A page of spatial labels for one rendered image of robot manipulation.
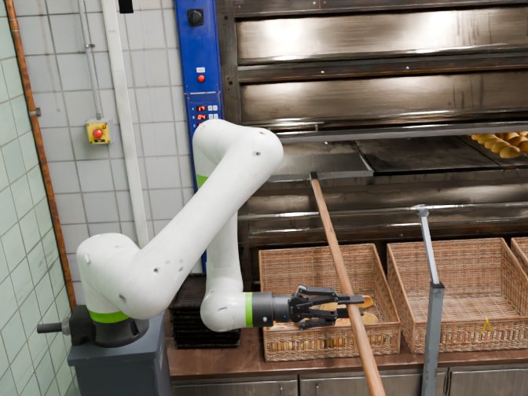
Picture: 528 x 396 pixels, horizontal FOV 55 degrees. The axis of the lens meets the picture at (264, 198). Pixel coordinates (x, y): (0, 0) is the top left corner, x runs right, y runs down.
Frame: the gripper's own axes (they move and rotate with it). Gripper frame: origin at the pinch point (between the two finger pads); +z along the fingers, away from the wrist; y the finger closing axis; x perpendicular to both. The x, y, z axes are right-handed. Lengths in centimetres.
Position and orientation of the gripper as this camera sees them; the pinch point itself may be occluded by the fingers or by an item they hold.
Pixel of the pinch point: (350, 306)
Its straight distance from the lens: 141.1
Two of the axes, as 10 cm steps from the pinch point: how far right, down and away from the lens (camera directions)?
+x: 0.0, 3.6, -9.3
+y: 0.4, 9.3, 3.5
